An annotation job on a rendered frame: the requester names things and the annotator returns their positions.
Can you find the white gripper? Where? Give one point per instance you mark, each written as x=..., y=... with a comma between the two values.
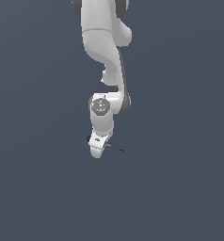
x=97, y=147

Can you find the small blue object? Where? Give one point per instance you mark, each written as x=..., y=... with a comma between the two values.
x=88, y=138

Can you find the thin dark rod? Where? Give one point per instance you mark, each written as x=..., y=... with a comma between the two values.
x=115, y=147

